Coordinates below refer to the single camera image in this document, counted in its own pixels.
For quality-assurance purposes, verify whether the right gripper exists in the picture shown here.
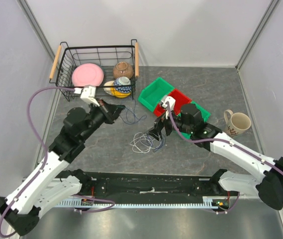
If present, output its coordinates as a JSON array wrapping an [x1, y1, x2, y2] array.
[[146, 105, 193, 142]]

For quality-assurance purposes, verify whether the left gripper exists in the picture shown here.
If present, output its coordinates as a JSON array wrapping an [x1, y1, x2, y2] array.
[[80, 98, 126, 142]]

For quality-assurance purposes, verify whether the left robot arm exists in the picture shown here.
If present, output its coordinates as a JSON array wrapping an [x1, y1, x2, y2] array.
[[0, 100, 124, 238]]

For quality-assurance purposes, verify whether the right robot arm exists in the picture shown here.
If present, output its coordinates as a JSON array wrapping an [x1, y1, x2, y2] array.
[[149, 104, 283, 210]]

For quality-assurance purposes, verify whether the yellow bowl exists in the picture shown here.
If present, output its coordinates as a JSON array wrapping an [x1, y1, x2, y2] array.
[[110, 88, 131, 99]]

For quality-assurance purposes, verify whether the cream bowl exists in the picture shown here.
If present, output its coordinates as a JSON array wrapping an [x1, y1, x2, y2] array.
[[103, 80, 115, 96]]

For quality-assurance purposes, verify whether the blue patterned bowl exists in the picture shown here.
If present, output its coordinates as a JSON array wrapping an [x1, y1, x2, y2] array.
[[113, 76, 132, 94]]

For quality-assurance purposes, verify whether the far green plastic bin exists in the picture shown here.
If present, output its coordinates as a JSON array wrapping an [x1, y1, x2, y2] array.
[[138, 77, 175, 112]]

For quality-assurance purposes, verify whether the green plastic bin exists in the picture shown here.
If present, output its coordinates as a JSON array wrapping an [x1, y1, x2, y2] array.
[[138, 77, 175, 112], [182, 101, 211, 139]]

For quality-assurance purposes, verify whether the red plastic bin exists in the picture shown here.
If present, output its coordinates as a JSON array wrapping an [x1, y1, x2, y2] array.
[[153, 89, 191, 117]]

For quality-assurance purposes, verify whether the pink plate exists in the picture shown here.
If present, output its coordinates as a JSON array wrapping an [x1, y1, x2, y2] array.
[[72, 63, 104, 87]]

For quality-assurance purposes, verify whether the brown ceramic bowl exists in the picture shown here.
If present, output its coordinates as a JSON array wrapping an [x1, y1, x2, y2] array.
[[113, 62, 134, 79]]

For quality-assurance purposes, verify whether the near green plastic bin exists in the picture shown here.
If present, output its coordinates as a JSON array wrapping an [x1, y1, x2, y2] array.
[[182, 101, 211, 139]]

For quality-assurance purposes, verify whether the beige mug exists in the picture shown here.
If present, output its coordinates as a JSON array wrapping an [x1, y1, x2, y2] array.
[[224, 110, 252, 137]]

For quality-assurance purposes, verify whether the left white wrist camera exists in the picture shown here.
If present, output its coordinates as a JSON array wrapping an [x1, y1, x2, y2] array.
[[74, 85, 100, 107]]

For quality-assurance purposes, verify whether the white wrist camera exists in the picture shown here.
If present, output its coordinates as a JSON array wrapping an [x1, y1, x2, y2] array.
[[74, 85, 100, 107], [159, 95, 176, 119]]

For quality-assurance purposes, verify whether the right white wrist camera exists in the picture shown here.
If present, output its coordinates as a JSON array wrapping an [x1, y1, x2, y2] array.
[[159, 95, 176, 119]]

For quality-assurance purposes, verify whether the black wire basket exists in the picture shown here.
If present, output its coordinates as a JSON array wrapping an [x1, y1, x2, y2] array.
[[49, 39, 139, 101]]

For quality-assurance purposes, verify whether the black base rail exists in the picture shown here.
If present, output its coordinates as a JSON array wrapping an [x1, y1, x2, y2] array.
[[56, 170, 241, 204]]

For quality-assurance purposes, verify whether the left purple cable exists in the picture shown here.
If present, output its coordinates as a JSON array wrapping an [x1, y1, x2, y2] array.
[[0, 87, 117, 237]]

